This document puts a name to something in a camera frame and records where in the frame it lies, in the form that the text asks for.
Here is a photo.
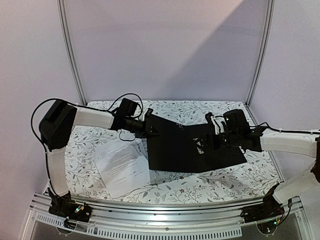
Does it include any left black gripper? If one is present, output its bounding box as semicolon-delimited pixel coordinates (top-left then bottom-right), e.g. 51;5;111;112
125;116;161;139

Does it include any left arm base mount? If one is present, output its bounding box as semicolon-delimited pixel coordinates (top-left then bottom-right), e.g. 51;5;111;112
48;191;93;223

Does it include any left aluminium frame post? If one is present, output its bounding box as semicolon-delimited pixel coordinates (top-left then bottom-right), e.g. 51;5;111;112
56;0;88;105

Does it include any blue file folder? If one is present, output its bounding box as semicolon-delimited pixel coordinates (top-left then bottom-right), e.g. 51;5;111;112
146;115;247;173

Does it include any right aluminium frame post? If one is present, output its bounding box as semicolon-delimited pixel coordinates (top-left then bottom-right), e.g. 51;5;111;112
245;0;275;108

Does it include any aluminium frame post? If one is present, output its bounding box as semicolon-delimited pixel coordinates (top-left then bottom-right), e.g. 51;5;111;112
56;0;88;105
245;0;275;108

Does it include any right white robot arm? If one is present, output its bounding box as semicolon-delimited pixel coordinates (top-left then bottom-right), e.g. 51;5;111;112
189;150;314;203

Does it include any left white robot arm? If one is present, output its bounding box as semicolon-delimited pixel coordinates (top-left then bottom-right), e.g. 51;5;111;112
39;98;152;198

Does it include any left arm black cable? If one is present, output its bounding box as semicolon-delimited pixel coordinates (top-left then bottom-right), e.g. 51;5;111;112
30;92;145;151

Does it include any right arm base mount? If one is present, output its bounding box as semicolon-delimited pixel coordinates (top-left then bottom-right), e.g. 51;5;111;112
240;195;293;226

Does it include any aluminium front rail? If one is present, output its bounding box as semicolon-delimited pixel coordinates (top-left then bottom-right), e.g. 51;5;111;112
24;192;309;236

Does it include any printed paper sheet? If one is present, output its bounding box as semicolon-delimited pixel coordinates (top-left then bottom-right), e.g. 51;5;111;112
94;142;151;200

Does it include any floral patterned table mat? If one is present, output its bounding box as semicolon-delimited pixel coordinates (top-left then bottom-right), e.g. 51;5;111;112
58;100;283;205

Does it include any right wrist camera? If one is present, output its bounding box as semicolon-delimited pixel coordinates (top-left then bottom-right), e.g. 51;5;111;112
223;109;251;136

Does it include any perforated white cable tray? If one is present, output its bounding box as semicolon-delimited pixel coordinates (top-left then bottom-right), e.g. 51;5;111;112
29;213;243;240

